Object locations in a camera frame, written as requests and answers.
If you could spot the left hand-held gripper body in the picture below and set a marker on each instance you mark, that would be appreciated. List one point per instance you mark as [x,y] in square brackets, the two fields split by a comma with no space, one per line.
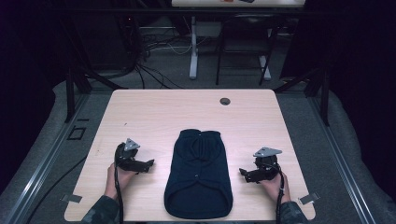
[126,158]

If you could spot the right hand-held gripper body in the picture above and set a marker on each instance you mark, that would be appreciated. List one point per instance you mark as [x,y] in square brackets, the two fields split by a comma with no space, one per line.
[266,166]

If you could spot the person's left hand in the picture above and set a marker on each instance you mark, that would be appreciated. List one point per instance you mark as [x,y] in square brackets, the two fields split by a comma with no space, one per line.
[124,180]

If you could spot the person's right hand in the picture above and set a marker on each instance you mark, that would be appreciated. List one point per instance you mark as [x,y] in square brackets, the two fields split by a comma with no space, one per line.
[274,188]

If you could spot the dark blue knitted garment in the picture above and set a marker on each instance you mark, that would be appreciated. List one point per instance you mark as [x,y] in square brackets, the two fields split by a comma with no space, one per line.
[198,174]

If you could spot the metal table clip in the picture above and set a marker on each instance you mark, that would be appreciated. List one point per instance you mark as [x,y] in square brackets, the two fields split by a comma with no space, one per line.
[309,198]
[72,198]

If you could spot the grey table grommet hole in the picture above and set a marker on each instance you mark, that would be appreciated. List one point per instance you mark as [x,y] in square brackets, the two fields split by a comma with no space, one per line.
[224,101]

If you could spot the black metal stand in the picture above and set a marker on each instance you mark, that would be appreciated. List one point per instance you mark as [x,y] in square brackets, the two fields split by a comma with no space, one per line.
[317,90]
[77,77]

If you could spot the white desk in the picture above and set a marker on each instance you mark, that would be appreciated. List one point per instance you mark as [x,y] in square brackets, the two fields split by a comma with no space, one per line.
[193,46]

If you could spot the aluminium floor rail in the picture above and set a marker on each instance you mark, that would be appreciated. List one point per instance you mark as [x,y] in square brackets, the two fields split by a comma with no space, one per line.
[341,161]
[40,168]

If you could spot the black metal chair frame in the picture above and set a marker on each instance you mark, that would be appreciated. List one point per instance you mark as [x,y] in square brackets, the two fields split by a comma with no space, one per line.
[243,46]

